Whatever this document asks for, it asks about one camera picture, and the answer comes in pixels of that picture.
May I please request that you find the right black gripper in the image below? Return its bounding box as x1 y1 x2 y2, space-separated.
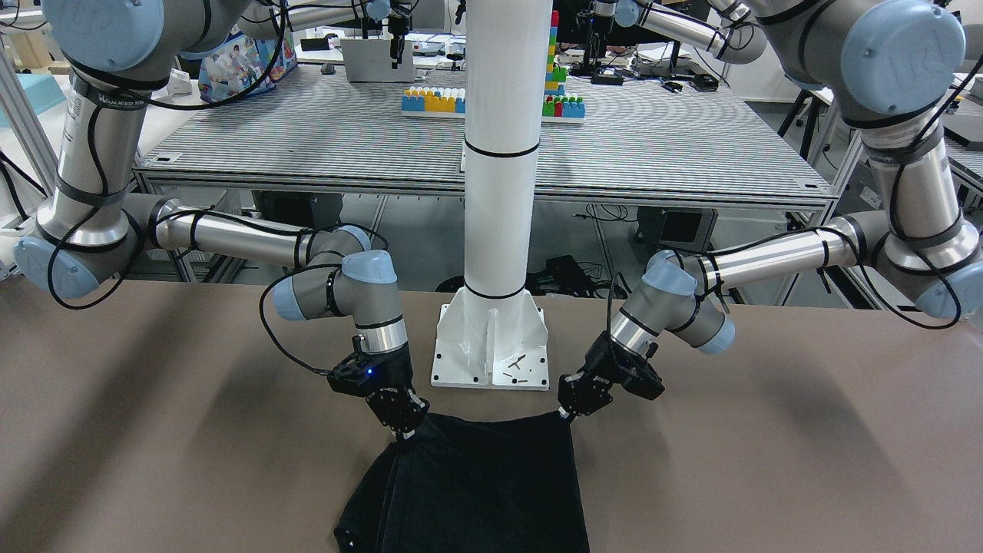
353 337 431 439

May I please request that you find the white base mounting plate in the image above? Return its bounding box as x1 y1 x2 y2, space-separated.
429 287 550 391

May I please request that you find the colourful toy brick set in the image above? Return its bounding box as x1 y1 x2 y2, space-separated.
401 1 587 127

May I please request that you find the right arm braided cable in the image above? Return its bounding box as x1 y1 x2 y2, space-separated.
258 265 362 379

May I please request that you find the perforated metal shelf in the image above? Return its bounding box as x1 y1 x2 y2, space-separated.
137 65 838 224

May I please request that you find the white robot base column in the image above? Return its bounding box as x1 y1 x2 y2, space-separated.
464 1 541 299

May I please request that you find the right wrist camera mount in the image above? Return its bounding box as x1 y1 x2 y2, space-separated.
326 353 378 398

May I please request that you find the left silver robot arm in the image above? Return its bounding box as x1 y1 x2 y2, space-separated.
558 1 981 420

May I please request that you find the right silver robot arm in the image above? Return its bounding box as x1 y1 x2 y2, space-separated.
13 1 429 439

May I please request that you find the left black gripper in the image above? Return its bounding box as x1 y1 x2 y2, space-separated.
558 332 666 418

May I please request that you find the black printed t-shirt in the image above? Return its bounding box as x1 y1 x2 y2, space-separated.
333 412 590 552

